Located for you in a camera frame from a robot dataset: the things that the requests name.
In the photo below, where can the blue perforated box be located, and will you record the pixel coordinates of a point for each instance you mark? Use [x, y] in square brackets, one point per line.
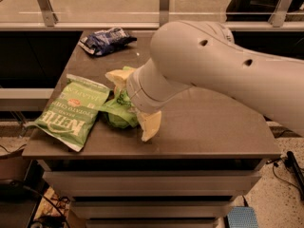
[242, 217]

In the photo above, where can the green jalapeno Kettle chip bag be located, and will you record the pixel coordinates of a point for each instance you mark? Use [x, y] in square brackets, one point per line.
[70, 117]

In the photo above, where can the blue crumpled chip bag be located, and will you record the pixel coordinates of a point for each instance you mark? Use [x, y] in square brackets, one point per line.
[103, 42]

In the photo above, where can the green rice chip bag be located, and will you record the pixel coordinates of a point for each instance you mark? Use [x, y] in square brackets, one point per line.
[118, 110]

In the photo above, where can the grey drawer cabinet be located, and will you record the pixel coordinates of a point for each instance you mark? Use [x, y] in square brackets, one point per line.
[208, 151]

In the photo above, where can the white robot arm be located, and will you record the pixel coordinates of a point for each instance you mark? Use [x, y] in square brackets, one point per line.
[203, 54]

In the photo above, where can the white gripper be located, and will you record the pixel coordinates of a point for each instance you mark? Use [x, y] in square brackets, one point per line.
[134, 90]

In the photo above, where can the glass railing with metal posts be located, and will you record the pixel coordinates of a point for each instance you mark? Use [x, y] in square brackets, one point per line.
[103, 14]

